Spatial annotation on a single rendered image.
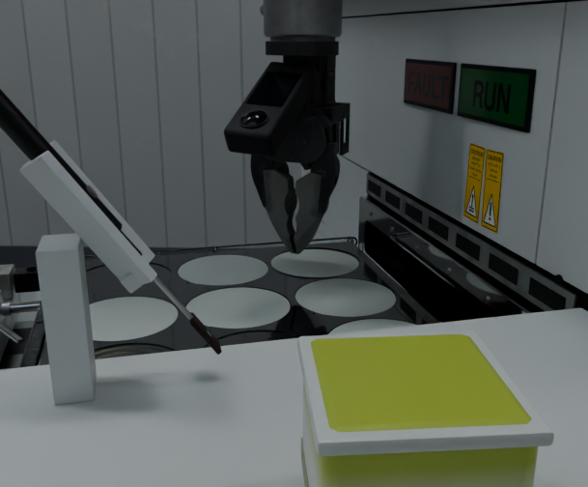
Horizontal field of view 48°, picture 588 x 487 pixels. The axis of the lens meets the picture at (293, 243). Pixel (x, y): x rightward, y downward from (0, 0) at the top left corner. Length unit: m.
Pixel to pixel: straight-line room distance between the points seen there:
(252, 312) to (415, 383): 0.40
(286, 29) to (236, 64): 2.54
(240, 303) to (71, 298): 0.32
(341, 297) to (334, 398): 0.44
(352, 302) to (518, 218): 0.18
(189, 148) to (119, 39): 0.59
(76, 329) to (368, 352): 0.16
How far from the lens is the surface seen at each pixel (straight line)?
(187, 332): 0.59
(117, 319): 0.63
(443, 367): 0.25
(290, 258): 0.76
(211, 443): 0.33
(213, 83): 3.18
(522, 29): 0.57
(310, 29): 0.63
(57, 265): 0.34
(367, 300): 0.65
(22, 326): 0.77
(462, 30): 0.65
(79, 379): 0.37
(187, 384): 0.38
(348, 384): 0.23
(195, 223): 3.32
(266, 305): 0.64
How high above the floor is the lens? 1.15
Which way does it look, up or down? 18 degrees down
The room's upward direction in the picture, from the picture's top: straight up
